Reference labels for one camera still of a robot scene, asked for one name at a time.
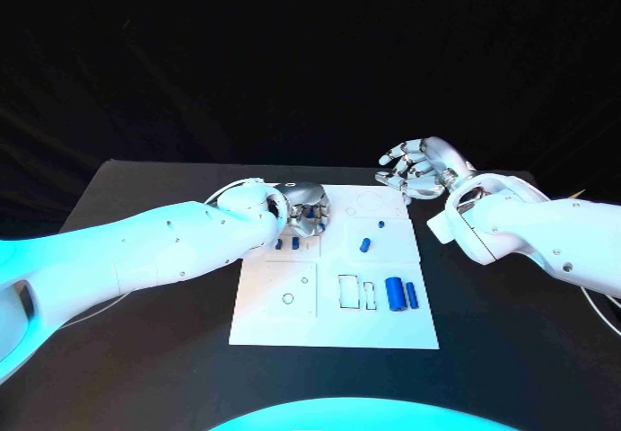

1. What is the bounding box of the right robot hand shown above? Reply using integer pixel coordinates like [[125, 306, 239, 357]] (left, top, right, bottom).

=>
[[373, 136, 479, 206]]

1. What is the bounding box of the large blue cylinder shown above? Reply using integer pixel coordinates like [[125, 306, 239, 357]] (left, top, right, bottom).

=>
[[384, 276, 409, 312]]

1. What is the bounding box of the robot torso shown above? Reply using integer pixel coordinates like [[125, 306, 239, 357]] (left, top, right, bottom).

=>
[[207, 397, 521, 431]]

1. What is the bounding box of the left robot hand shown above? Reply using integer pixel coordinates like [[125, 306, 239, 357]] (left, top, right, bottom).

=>
[[272, 181, 332, 238]]

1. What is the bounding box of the white task board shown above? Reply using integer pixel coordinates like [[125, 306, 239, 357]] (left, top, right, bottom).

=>
[[227, 183, 440, 350]]

